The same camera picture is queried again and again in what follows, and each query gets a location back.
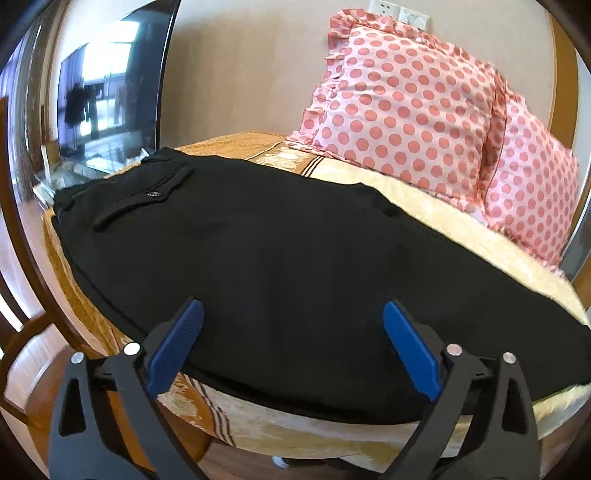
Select black pants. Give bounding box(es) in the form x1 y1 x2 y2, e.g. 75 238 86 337
53 148 590 425

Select cream patterned bed cover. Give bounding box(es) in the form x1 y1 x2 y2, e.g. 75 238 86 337
43 132 590 471

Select wooden chair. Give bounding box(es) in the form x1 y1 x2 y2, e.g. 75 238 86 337
0 267 93 430

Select right pink polka-dot pillow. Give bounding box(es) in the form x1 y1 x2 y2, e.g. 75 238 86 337
480 75 579 269

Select pink polka-dot pillow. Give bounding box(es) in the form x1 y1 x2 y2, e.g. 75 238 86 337
287 9 500 211
480 75 579 269

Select left pink polka-dot pillow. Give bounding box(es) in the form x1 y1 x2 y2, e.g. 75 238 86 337
287 9 500 211

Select black flat television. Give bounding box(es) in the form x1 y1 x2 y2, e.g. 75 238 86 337
57 1 180 169

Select wooden door frame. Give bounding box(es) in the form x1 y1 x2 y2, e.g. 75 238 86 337
548 14 590 309

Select white wall socket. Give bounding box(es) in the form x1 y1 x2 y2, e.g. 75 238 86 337
368 0 401 19
398 6 430 31

